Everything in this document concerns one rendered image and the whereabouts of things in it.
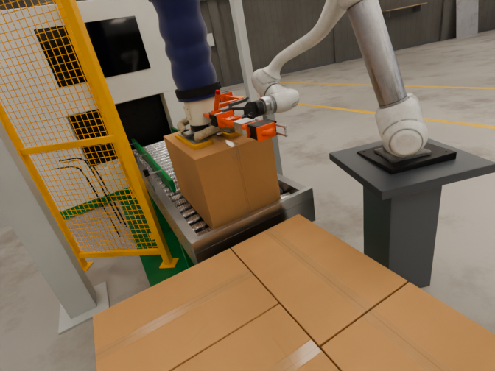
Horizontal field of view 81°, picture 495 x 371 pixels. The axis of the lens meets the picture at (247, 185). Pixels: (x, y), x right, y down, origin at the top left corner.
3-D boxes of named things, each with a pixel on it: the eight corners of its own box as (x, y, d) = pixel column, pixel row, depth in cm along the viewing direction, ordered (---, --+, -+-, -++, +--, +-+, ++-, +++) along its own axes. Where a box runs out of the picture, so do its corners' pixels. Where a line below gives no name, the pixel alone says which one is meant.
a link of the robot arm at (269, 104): (277, 114, 140) (267, 118, 138) (267, 112, 147) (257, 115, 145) (275, 95, 136) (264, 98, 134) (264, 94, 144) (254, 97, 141)
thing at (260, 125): (247, 138, 107) (244, 124, 105) (264, 132, 110) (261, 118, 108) (258, 142, 100) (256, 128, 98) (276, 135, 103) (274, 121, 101)
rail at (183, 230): (128, 161, 331) (122, 146, 323) (133, 160, 333) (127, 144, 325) (199, 274, 142) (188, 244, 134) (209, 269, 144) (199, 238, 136)
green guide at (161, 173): (127, 148, 326) (124, 140, 322) (136, 145, 330) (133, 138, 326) (161, 196, 195) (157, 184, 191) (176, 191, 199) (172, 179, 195)
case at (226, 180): (180, 193, 194) (163, 135, 177) (234, 173, 209) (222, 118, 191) (215, 234, 145) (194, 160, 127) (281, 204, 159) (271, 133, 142)
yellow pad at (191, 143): (174, 138, 168) (172, 129, 166) (191, 132, 172) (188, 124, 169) (194, 150, 140) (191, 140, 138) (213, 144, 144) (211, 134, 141)
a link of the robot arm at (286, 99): (275, 119, 143) (261, 104, 150) (300, 111, 149) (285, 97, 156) (279, 101, 135) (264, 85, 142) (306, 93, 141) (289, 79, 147)
